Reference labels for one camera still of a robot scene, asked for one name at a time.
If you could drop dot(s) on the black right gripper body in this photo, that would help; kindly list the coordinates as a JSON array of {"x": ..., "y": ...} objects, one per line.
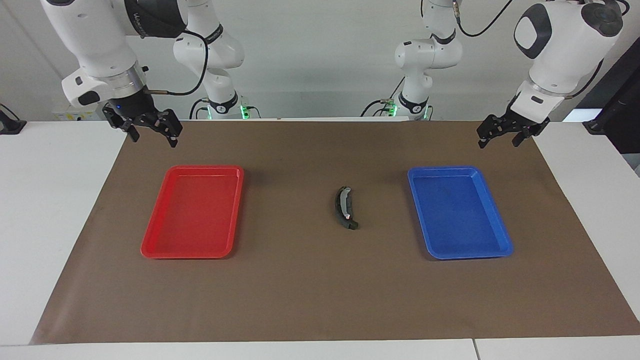
[{"x": 135, "y": 110}]

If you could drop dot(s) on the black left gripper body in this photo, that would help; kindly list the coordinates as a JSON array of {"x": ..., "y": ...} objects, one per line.
[{"x": 520, "y": 124}]

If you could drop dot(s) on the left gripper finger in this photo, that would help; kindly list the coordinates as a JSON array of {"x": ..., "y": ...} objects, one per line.
[
  {"x": 482, "y": 142},
  {"x": 517, "y": 139}
]

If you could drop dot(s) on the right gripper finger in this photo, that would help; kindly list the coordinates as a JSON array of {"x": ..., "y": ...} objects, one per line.
[
  {"x": 134, "y": 134},
  {"x": 173, "y": 140}
]

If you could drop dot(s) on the curved brake shoe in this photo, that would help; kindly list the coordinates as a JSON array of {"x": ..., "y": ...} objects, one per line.
[{"x": 340, "y": 210}]

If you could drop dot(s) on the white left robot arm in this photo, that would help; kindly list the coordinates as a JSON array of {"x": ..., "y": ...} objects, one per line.
[{"x": 565, "y": 45}]

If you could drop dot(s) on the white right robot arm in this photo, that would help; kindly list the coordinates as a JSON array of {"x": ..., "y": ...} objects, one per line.
[{"x": 95, "y": 35}]

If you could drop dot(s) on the red plastic tray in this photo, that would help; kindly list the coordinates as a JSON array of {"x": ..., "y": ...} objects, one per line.
[{"x": 190, "y": 215}]

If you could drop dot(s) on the blue plastic tray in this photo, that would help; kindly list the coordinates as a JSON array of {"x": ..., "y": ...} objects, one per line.
[{"x": 460, "y": 215}]

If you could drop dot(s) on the large black stand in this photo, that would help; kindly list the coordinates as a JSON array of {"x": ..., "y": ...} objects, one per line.
[{"x": 620, "y": 115}]

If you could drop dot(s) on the small black table clamp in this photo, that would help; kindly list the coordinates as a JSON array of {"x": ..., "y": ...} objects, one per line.
[{"x": 10, "y": 126}]

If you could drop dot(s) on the brown paper mat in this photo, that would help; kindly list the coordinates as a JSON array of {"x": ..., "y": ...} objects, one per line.
[{"x": 320, "y": 290}]

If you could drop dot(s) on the white wall box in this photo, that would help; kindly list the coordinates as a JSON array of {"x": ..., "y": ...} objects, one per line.
[{"x": 75, "y": 116}]

